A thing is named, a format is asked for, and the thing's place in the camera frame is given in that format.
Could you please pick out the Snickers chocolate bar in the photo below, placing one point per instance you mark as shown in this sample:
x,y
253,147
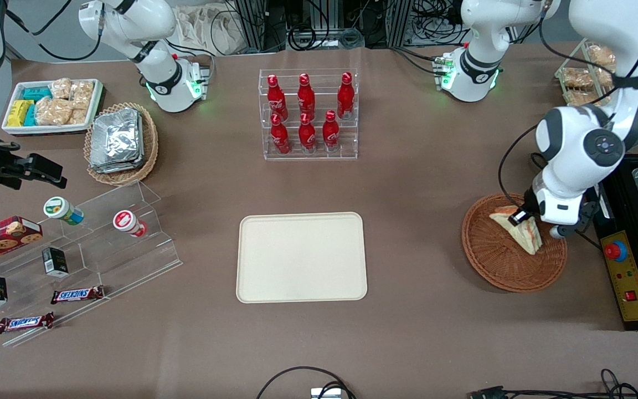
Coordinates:
x,y
78,295
25,322

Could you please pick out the clear acrylic bottle rack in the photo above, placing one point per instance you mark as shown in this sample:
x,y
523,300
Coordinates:
x,y
291,156

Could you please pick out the yellow control panel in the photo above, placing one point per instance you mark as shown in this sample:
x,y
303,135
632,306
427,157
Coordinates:
x,y
634,310

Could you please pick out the clear bag of crackers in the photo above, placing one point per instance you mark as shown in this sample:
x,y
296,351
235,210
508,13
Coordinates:
x,y
60,88
53,112
82,93
78,116

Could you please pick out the cream plastic tray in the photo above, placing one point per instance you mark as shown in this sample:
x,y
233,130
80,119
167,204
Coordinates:
x,y
297,260

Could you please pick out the teal snack packet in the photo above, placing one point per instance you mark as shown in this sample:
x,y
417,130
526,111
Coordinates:
x,y
31,116
35,93

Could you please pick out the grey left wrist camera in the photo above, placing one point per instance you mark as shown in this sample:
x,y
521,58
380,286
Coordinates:
x,y
560,231

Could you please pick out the triangle sandwich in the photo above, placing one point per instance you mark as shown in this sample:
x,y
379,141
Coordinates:
x,y
526,238

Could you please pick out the red emergency stop button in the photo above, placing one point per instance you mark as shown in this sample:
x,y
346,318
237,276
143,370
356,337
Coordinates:
x,y
616,251

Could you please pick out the foil wrapped pack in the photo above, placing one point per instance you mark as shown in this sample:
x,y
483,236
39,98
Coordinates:
x,y
130,168
115,138

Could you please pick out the red cola bottle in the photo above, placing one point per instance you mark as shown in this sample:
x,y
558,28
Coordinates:
x,y
276,100
345,100
281,138
330,134
306,100
307,137

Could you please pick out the tan oval wicker basket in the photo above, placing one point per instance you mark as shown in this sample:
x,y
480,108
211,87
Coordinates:
x,y
119,177

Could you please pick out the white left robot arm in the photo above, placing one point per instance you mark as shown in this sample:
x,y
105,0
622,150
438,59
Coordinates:
x,y
574,138

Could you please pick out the yellow snack packet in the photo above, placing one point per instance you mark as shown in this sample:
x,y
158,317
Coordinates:
x,y
18,112

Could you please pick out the aluminium profile post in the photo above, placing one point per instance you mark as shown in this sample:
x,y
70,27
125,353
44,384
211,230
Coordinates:
x,y
263,22
402,22

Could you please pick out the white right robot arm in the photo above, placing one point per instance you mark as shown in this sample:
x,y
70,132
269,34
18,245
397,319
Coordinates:
x,y
155,72

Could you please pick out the red rocker switch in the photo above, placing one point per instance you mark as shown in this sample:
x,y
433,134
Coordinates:
x,y
629,296

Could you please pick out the red lid yogurt cup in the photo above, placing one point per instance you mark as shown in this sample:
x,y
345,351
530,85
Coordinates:
x,y
124,220

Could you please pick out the green lid yogurt cup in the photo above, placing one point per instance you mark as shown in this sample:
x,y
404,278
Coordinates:
x,y
56,207

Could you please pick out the clear acrylic step shelf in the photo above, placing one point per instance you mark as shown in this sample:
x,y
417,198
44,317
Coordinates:
x,y
130,260

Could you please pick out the small grey device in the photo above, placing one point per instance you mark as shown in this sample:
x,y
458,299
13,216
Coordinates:
x,y
325,393

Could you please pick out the white cloth bag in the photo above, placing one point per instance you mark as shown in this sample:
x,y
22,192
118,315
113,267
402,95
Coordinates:
x,y
208,30

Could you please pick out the brown round wicker basket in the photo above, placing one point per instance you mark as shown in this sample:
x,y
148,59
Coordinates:
x,y
496,266

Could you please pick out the white snack bin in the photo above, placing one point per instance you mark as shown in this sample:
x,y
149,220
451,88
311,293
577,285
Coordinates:
x,y
47,131

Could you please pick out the clear bag of pastry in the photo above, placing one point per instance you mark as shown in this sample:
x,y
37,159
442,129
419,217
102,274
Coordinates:
x,y
576,77
579,97
604,78
601,55

